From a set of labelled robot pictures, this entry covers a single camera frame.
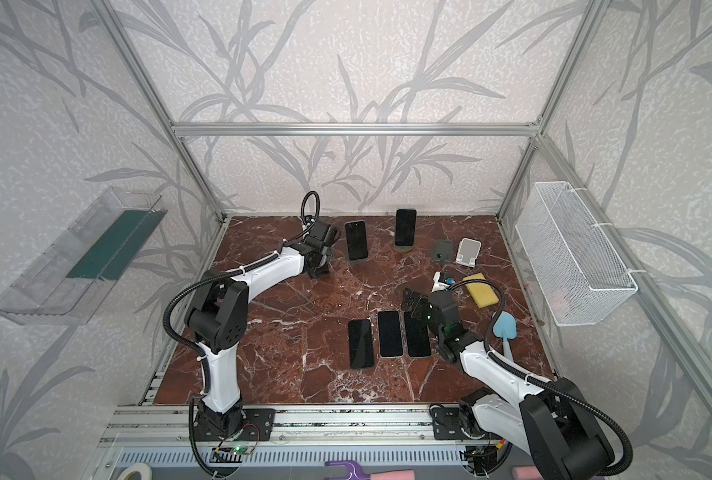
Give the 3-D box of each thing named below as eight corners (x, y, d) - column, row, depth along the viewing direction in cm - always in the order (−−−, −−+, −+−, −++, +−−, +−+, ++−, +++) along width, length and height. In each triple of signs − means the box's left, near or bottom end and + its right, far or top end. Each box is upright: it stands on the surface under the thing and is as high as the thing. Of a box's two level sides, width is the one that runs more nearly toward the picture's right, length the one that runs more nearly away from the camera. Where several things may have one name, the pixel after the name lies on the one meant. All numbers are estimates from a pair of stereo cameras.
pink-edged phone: (348, 265, 108) (344, 235, 95) (349, 251, 112) (345, 220, 99) (367, 265, 108) (366, 235, 95) (368, 251, 112) (366, 220, 99)
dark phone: (395, 247, 110) (398, 218, 99) (395, 238, 113) (397, 209, 101) (412, 247, 110) (417, 218, 99) (412, 238, 113) (416, 209, 101)
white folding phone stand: (455, 263, 108) (460, 248, 102) (457, 252, 112) (462, 237, 105) (473, 268, 107) (480, 253, 100) (475, 256, 110) (481, 241, 104)
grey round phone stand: (432, 264, 108) (433, 257, 105) (429, 243, 115) (430, 236, 111) (453, 264, 108) (455, 257, 105) (449, 243, 115) (451, 236, 111)
